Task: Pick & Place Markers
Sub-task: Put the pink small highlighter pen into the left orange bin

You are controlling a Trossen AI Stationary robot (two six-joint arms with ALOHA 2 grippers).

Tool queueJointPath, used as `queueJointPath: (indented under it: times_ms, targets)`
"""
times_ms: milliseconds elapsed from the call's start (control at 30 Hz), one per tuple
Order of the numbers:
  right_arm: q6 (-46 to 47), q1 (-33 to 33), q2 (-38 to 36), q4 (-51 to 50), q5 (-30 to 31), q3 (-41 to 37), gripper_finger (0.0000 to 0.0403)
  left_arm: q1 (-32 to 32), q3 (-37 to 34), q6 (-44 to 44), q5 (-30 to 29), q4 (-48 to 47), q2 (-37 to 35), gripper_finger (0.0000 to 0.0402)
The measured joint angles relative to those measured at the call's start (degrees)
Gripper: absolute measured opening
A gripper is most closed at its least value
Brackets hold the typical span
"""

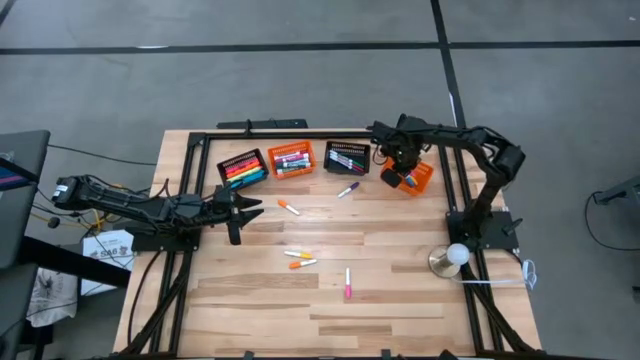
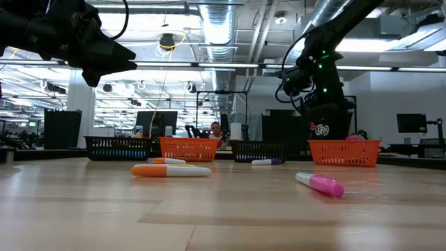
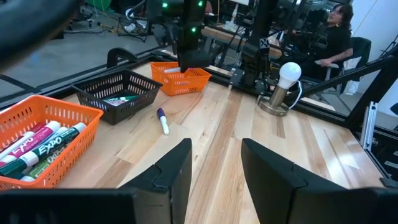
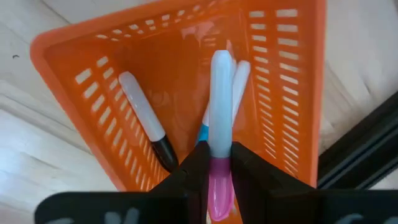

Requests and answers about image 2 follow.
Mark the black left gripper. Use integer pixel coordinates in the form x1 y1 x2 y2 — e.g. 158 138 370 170
34 0 139 88

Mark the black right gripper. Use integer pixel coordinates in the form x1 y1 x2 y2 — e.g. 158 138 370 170
306 100 355 142

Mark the thin purple marker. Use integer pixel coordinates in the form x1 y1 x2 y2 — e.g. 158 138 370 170
251 158 286 166

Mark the person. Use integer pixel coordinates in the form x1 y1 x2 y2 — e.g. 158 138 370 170
309 120 332 141
208 121 231 151

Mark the orange plastic basket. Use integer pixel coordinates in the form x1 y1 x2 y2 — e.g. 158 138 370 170
308 139 381 168
158 137 220 162

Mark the black computer monitor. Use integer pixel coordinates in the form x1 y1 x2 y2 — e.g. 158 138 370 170
134 110 178 139
396 113 429 134

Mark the black partition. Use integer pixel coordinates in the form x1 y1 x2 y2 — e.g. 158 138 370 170
43 109 83 150

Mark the black plastic basket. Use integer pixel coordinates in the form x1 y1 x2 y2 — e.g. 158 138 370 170
229 139 296 163
84 135 153 161

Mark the white paper towel roll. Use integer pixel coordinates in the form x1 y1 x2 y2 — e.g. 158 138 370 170
230 122 243 141

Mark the white marker orange cap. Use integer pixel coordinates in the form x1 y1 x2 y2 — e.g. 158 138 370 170
153 157 187 165
130 163 213 178

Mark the long LED light bar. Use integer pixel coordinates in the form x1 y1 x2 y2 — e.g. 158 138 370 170
0 59 446 73

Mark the black camera cable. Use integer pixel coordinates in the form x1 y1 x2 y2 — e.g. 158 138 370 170
109 0 130 41

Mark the black cable reel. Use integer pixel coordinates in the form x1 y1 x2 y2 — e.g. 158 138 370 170
159 32 176 52

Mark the silver ventilation duct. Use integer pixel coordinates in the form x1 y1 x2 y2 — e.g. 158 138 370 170
199 0 238 116
284 0 353 67

